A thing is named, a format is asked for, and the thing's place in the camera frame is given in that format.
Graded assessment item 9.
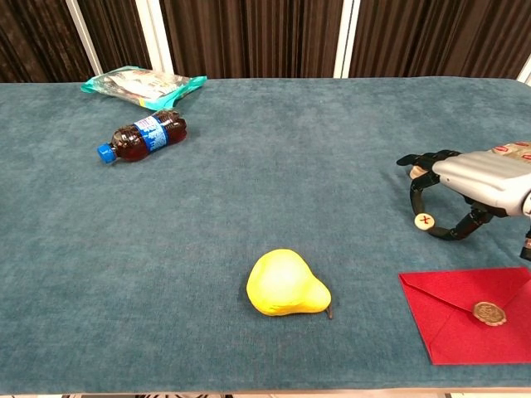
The wide white frame post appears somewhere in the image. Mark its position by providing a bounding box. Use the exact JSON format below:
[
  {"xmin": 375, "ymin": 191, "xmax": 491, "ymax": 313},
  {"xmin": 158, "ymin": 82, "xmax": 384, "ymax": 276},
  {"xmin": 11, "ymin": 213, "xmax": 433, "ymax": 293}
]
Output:
[
  {"xmin": 134, "ymin": 0, "xmax": 174, "ymax": 75},
  {"xmin": 516, "ymin": 56, "xmax": 531, "ymax": 87},
  {"xmin": 334, "ymin": 0, "xmax": 361, "ymax": 79}
]

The teal table cloth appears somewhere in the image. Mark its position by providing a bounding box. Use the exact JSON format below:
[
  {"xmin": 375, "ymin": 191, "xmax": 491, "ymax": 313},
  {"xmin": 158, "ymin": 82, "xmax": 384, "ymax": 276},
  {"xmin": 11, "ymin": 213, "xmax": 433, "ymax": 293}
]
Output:
[{"xmin": 0, "ymin": 76, "xmax": 531, "ymax": 395}]

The teal-edged snack bag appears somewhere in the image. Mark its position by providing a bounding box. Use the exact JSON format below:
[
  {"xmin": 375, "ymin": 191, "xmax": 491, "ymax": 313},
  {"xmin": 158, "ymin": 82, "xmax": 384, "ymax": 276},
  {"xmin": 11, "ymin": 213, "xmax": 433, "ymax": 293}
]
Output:
[{"xmin": 80, "ymin": 65, "xmax": 208, "ymax": 112}]

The thin white frame post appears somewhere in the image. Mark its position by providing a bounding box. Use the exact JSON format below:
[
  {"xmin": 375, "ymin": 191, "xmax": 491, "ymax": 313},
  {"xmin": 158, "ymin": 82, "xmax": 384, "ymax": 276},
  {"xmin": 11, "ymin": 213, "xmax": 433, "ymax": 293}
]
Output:
[{"xmin": 65, "ymin": 0, "xmax": 104, "ymax": 76}]

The cola bottle blue label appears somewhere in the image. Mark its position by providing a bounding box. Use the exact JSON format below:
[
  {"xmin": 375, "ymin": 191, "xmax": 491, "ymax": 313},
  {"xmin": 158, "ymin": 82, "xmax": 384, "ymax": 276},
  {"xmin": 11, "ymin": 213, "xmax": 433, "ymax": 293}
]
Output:
[{"xmin": 96, "ymin": 109, "xmax": 188, "ymax": 165}]

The dark brown curtain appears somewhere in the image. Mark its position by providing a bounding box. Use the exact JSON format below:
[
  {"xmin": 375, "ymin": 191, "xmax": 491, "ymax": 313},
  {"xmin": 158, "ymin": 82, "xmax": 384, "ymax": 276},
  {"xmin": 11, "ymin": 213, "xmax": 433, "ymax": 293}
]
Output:
[{"xmin": 0, "ymin": 0, "xmax": 531, "ymax": 84}]

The yellow pear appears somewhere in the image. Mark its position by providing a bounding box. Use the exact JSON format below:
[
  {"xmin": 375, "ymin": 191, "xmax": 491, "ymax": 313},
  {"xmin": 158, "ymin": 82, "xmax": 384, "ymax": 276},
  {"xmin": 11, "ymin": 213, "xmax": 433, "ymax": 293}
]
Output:
[{"xmin": 246, "ymin": 248, "xmax": 334, "ymax": 320}]

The patterned cloth pouch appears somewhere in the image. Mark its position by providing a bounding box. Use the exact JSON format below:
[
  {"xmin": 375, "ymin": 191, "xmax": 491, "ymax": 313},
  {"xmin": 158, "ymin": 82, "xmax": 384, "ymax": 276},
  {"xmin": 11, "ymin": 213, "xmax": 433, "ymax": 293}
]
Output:
[{"xmin": 489, "ymin": 140, "xmax": 531, "ymax": 161}]

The red envelope gold seal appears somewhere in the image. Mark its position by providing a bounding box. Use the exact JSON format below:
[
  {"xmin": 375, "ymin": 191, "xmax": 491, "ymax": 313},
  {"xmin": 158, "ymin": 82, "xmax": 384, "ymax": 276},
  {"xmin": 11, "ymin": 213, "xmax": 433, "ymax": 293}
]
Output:
[{"xmin": 397, "ymin": 266, "xmax": 531, "ymax": 366}]

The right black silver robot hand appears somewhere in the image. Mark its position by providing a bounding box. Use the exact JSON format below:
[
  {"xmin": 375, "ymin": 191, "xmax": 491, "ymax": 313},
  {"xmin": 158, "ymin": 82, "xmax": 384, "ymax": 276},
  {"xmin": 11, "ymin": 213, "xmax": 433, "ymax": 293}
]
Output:
[{"xmin": 396, "ymin": 148, "xmax": 531, "ymax": 242}]

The wooden chess piece red character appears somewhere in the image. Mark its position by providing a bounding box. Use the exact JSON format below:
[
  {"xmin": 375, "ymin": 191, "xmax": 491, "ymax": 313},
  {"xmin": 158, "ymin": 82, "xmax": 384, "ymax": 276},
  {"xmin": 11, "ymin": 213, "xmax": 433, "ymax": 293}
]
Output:
[{"xmin": 413, "ymin": 212, "xmax": 436, "ymax": 231}]

